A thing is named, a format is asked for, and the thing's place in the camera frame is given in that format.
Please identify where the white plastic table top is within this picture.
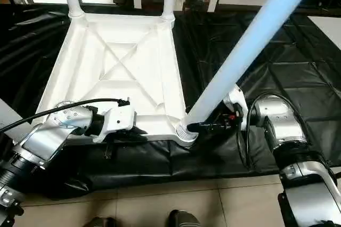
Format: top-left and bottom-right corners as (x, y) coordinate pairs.
(32, 11), (200, 147)

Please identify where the black work mat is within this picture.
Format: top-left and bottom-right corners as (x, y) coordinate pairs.
(0, 3), (341, 201)

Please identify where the black left robot foot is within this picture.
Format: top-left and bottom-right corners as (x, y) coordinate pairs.
(83, 216), (117, 227)

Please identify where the black robot foot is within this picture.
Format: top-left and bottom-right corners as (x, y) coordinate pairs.
(83, 216), (117, 227)
(168, 209), (202, 227)

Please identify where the black right robot foot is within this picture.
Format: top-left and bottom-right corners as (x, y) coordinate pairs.
(168, 209), (202, 227)

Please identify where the white flat board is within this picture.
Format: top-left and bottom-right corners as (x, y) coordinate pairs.
(308, 15), (341, 52)

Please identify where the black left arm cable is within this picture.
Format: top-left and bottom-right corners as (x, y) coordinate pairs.
(0, 97), (131, 134)

